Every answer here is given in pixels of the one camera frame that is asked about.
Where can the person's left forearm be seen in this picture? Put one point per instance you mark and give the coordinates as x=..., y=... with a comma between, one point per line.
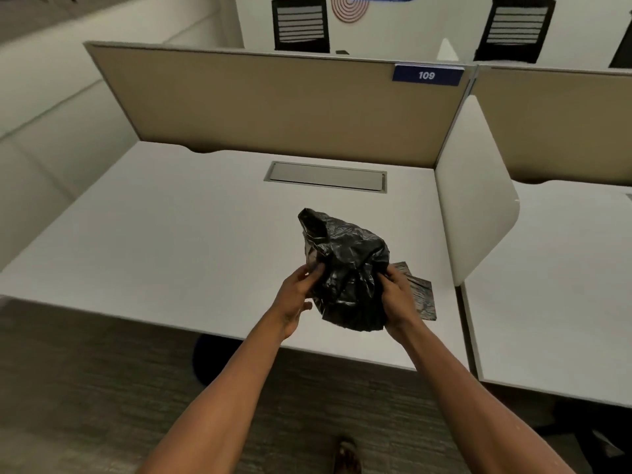
x=217, y=407

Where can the black mesh office chair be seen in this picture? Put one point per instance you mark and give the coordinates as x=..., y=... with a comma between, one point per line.
x=300, y=25
x=514, y=29

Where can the person's right fingers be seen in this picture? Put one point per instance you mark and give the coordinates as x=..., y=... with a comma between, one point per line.
x=393, y=281

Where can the folded flat black plastic bag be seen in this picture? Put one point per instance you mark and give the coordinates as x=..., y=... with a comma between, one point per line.
x=419, y=293

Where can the person's left hand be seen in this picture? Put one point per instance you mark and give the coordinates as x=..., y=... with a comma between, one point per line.
x=290, y=303

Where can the person's right forearm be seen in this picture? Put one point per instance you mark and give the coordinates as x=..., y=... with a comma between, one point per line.
x=474, y=409

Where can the person's right hand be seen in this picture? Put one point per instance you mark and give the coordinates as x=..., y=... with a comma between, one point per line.
x=401, y=306

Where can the white side divider panel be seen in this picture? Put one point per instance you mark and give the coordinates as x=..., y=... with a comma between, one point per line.
x=474, y=192

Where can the beige desk partition panel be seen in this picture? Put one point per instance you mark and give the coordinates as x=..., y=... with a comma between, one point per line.
x=558, y=123
x=276, y=106

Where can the person's left thumb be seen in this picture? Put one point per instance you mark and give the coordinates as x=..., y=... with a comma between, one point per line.
x=302, y=309

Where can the black plastic bag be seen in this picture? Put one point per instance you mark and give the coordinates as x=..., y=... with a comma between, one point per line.
x=419, y=293
x=348, y=271

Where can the dark round desk base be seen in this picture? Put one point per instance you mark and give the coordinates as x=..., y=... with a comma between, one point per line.
x=213, y=360

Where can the person's brown shoe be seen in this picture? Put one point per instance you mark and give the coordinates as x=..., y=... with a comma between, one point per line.
x=346, y=456

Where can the red concentric circle wall decal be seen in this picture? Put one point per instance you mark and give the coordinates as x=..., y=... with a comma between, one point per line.
x=349, y=8

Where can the black chair base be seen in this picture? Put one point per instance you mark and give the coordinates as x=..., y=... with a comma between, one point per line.
x=592, y=434

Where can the blue desk number label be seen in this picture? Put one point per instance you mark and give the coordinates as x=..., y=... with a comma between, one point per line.
x=427, y=75

